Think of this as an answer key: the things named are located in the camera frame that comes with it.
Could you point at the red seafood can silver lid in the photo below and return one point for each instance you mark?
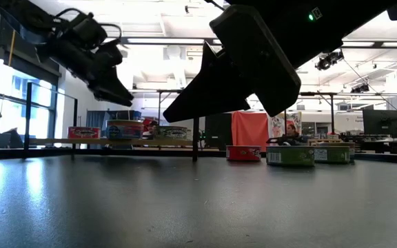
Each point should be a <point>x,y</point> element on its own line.
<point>83,132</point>
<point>243,152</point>

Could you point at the green seafood can silver lid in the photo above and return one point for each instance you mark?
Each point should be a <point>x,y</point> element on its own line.
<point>290,155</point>
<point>333,155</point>

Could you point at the blue seafood can pale lid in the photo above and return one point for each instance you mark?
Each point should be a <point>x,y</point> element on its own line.
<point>125,129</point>

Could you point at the black background robot device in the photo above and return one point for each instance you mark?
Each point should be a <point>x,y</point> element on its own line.
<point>281,139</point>

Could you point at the orange cloth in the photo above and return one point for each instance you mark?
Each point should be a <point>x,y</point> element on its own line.
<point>249,131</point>

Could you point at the black ceiling spotlight cluster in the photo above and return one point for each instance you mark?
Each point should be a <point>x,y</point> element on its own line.
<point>329,60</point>

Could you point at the black table mat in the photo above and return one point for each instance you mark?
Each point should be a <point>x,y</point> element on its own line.
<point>198,213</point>

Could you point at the black background monitor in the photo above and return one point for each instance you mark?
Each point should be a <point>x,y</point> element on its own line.
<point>382,123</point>

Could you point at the green seafood can gold lid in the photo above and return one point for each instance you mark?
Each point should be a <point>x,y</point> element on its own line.
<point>171,132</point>

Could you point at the wooden blocks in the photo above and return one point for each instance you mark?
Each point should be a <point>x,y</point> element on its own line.
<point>322,140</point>

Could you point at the colourful printed poster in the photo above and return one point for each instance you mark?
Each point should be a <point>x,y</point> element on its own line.
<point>277,125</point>

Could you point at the background work table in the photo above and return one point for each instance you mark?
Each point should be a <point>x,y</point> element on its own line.
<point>374,143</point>

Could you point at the black metal shelf frame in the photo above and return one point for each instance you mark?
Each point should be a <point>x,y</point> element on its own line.
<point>195,137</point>

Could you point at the dark blue bin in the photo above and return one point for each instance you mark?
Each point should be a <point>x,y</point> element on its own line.
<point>126,114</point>

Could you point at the person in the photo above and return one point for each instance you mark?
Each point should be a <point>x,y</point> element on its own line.
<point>293,132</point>

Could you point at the blue-grey partition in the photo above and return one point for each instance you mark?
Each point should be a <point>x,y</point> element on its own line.
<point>96,120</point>

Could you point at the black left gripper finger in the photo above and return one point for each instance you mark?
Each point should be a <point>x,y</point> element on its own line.
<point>114,90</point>

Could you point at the black partition panel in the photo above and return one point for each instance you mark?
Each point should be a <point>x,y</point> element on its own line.
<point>218,132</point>

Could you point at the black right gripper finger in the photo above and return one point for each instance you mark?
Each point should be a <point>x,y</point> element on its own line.
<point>219,98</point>
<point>209,75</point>

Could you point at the black metal station frame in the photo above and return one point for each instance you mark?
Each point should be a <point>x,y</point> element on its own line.
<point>332,113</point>
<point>159,106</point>

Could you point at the large window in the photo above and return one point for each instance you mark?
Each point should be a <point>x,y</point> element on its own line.
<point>16,110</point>

